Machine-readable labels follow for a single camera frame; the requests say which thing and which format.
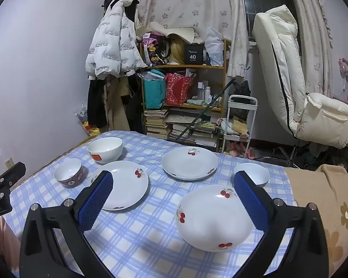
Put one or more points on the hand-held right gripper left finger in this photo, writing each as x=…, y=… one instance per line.
x=95, y=199

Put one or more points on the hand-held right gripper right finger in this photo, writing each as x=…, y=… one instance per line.
x=251, y=199

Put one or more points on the plain white bowl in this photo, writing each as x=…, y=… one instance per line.
x=256, y=173

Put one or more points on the white cherry-print plate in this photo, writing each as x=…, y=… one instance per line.
x=211, y=223
x=188, y=163
x=127, y=185

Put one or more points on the large white bowl red label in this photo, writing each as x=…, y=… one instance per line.
x=106, y=147

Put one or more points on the pink cloth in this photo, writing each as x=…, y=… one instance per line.
x=1, y=231

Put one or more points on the pink toy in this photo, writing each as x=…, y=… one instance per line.
x=236, y=147

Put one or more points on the blue checked cloth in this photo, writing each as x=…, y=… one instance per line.
x=159, y=197

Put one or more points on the brown flowered blanket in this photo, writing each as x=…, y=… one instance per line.
x=316, y=185

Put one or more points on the yellow red packages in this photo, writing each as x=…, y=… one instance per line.
x=91, y=129

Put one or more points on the white trolley cart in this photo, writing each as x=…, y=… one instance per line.
x=253, y=127

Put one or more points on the tan carton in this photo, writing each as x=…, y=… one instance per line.
x=240, y=126

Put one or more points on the pile of magazines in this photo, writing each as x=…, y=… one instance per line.
x=197, y=133

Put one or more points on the white blue printed bag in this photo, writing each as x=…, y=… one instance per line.
x=81, y=114

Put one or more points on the dark clothes pile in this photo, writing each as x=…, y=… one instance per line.
x=330, y=156

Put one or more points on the beige hanging coat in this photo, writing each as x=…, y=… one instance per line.
x=116, y=107

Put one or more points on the black hanging coat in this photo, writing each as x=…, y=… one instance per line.
x=97, y=104
x=135, y=113

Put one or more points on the stack of old books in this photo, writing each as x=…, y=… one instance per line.
x=156, y=124

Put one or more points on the long green pole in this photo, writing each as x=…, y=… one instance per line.
x=210, y=105

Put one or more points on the black bag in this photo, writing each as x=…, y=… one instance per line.
x=240, y=88

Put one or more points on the pale green cloth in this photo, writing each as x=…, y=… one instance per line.
x=195, y=102

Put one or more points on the cluster of cosmetic bottles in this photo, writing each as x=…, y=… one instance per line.
x=204, y=91

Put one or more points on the teal bag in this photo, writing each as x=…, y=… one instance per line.
x=153, y=92

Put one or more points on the red patterned bag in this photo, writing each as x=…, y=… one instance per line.
x=177, y=89

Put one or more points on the wooden shelf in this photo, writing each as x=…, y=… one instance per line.
x=208, y=67

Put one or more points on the white recliner chair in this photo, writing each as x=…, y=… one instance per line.
x=281, y=63

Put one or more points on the black box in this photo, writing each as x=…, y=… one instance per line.
x=195, y=55

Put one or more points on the white plastic bag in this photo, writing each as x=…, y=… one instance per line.
x=213, y=49

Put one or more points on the cartoon printed bag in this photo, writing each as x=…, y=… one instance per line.
x=152, y=52

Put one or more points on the pink fan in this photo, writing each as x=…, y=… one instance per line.
x=344, y=69

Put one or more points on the floral cream curtain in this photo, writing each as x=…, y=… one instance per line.
x=316, y=49
x=191, y=5

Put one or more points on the tan bag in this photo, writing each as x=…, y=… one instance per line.
x=177, y=52

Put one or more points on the white puffer jacket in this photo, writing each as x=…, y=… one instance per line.
x=113, y=34

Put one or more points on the cream foam sheet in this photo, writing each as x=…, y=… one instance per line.
x=179, y=33

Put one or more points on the wall socket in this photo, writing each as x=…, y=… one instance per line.
x=8, y=162

